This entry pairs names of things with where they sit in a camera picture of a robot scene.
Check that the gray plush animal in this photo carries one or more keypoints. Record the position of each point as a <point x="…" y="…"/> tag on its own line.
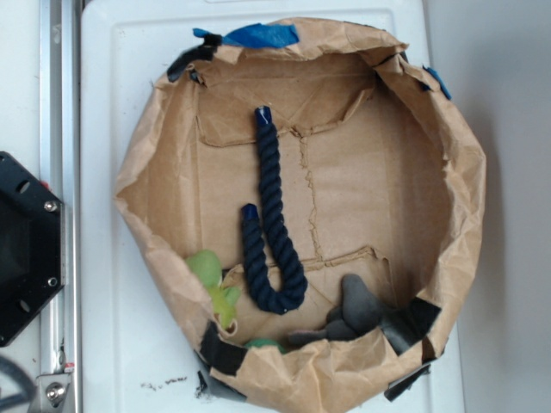
<point x="359" y="313"/>

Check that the brown paper bag bin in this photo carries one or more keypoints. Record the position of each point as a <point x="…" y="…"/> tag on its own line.
<point x="363" y="189"/>

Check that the light green plush toy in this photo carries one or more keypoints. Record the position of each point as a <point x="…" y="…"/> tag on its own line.
<point x="206" y="265"/>

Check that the dark green plush toy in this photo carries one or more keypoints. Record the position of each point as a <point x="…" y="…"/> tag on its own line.
<point x="265" y="342"/>

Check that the white plastic tray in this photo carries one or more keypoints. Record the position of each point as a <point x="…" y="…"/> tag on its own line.
<point x="139" y="338"/>

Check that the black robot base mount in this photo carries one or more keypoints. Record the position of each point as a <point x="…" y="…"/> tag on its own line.
<point x="31" y="247"/>

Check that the aluminum frame rail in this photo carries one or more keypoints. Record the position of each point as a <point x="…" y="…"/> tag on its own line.
<point x="59" y="104"/>

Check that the metal corner bracket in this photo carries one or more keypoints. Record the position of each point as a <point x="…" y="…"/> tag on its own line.
<point x="53" y="391"/>

